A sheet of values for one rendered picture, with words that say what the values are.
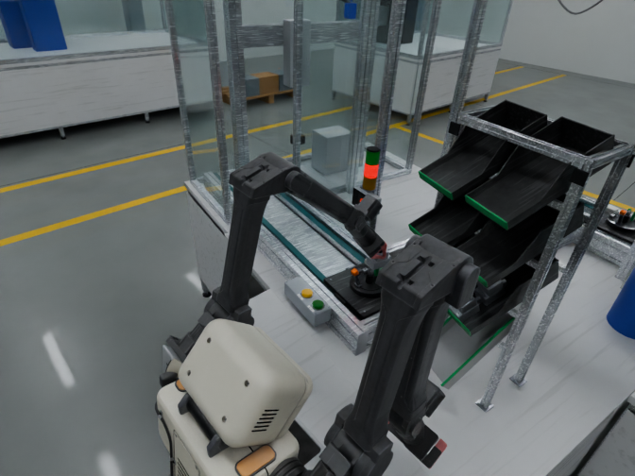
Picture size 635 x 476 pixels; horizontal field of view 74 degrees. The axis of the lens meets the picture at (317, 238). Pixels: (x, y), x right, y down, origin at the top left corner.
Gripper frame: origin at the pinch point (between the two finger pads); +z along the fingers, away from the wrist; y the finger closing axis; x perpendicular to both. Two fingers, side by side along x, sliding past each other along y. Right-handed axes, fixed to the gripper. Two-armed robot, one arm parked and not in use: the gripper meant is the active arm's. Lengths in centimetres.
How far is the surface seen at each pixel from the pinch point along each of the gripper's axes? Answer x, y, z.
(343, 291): 18.7, 6.2, 10.0
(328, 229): 8, 48, 23
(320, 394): 43.2, -22.0, 3.3
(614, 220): -94, -5, 98
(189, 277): 108, 158, 69
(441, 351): 7.2, -34.5, 10.1
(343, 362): 33.6, -14.3, 11.3
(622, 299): -53, -41, 65
